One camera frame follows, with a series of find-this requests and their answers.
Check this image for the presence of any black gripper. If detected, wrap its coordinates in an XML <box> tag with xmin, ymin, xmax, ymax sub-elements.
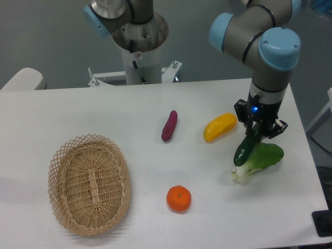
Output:
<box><xmin>234</xmin><ymin>90</ymin><xmax>288</xmax><ymax>139</ymax></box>

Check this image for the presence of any dark green cucumber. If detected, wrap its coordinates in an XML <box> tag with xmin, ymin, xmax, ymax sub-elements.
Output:
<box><xmin>233</xmin><ymin>123</ymin><xmax>261</xmax><ymax>167</ymax></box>

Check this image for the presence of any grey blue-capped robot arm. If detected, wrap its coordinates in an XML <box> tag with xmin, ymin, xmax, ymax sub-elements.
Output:
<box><xmin>84</xmin><ymin>1</ymin><xmax>301</xmax><ymax>139</ymax></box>

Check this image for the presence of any green bok choy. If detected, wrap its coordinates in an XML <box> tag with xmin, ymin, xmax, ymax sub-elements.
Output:
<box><xmin>232</xmin><ymin>142</ymin><xmax>284</xmax><ymax>183</ymax></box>

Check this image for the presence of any yellow bell pepper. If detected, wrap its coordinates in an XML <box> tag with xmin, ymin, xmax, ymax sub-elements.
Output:
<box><xmin>203</xmin><ymin>113</ymin><xmax>237</xmax><ymax>143</ymax></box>

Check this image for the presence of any purple sweet potato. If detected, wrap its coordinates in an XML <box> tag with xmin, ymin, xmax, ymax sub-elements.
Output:
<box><xmin>161</xmin><ymin>110</ymin><xmax>178</xmax><ymax>142</ymax></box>

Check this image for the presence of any black device at table edge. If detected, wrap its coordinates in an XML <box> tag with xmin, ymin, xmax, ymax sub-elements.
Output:
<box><xmin>312</xmin><ymin>210</ymin><xmax>331</xmax><ymax>238</ymax></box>

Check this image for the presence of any orange tangerine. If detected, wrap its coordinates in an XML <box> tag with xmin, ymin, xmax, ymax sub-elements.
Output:
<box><xmin>166</xmin><ymin>185</ymin><xmax>191</xmax><ymax>213</ymax></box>

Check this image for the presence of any woven wicker basket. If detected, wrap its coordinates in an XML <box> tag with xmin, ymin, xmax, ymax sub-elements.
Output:
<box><xmin>48</xmin><ymin>134</ymin><xmax>131</xmax><ymax>236</ymax></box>

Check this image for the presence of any white chair armrest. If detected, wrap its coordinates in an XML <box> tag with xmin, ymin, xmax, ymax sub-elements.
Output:
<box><xmin>1</xmin><ymin>67</ymin><xmax>47</xmax><ymax>92</ymax></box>

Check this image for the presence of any white furniture frame at right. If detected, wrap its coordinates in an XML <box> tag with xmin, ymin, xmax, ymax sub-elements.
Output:
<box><xmin>305</xmin><ymin>88</ymin><xmax>331</xmax><ymax>156</ymax></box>

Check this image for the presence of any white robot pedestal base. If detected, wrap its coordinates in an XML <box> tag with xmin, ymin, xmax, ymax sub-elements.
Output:
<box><xmin>88</xmin><ymin>12</ymin><xmax>182</xmax><ymax>87</ymax></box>

